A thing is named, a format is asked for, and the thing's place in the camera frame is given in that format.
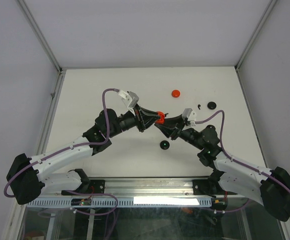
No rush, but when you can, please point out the purple cable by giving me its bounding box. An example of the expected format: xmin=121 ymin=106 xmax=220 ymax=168
xmin=3 ymin=88 xmax=122 ymax=198
xmin=194 ymin=109 xmax=290 ymax=213

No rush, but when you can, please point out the black earbud charging case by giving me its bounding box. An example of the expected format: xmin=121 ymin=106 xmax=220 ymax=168
xmin=160 ymin=140 xmax=170 ymax=150

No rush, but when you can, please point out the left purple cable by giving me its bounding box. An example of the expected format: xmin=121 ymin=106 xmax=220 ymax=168
xmin=3 ymin=88 xmax=122 ymax=198

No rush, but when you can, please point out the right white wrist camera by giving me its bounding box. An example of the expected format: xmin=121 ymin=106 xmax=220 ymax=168
xmin=181 ymin=108 xmax=197 ymax=127

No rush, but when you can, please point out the aluminium frame post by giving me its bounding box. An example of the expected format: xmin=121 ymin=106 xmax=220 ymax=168
xmin=235 ymin=0 xmax=278 ymax=72
xmin=16 ymin=0 xmax=62 ymax=73

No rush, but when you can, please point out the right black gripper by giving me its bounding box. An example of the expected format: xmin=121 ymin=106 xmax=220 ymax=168
xmin=154 ymin=114 xmax=204 ymax=151

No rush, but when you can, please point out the small green circuit board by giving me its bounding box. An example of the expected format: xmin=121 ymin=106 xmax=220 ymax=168
xmin=71 ymin=198 xmax=92 ymax=206

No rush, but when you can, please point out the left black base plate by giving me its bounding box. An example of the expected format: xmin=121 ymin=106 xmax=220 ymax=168
xmin=61 ymin=178 xmax=105 ymax=196

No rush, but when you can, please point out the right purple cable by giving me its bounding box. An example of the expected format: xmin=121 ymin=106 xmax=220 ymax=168
xmin=194 ymin=109 xmax=290 ymax=213

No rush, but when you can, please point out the aluminium mounting rail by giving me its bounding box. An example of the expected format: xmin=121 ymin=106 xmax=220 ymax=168
xmin=34 ymin=176 xmax=238 ymax=198

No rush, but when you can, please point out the left aluminium frame post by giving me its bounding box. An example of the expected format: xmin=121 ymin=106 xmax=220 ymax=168
xmin=16 ymin=0 xmax=62 ymax=73

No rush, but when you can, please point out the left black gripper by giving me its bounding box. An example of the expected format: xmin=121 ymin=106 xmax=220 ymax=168
xmin=108 ymin=104 xmax=161 ymax=138

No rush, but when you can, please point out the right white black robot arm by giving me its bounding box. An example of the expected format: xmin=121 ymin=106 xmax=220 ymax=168
xmin=155 ymin=115 xmax=290 ymax=222

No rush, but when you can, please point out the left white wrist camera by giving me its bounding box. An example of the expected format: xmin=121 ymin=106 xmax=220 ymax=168
xmin=118 ymin=90 xmax=139 ymax=114

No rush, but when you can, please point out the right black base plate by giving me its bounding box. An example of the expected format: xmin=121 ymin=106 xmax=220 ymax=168
xmin=192 ymin=179 xmax=225 ymax=198

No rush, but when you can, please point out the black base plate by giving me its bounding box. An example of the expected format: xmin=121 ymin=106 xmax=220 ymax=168
xmin=61 ymin=178 xmax=105 ymax=196
xmin=192 ymin=179 xmax=225 ymax=198

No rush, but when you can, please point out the red charging case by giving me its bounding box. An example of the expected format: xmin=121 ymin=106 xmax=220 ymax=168
xmin=171 ymin=89 xmax=181 ymax=98
xmin=155 ymin=111 xmax=165 ymax=125

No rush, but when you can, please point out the grey slotted cable duct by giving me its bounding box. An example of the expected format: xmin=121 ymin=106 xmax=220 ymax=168
xmin=27 ymin=197 xmax=212 ymax=208

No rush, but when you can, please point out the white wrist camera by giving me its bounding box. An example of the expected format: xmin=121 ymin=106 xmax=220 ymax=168
xmin=118 ymin=90 xmax=139 ymax=114
xmin=181 ymin=108 xmax=197 ymax=127

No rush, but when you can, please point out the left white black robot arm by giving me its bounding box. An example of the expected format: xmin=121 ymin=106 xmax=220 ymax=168
xmin=4 ymin=105 xmax=165 ymax=205

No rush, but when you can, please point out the right aluminium frame post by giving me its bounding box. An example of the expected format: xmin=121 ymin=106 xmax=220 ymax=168
xmin=235 ymin=0 xmax=278 ymax=72

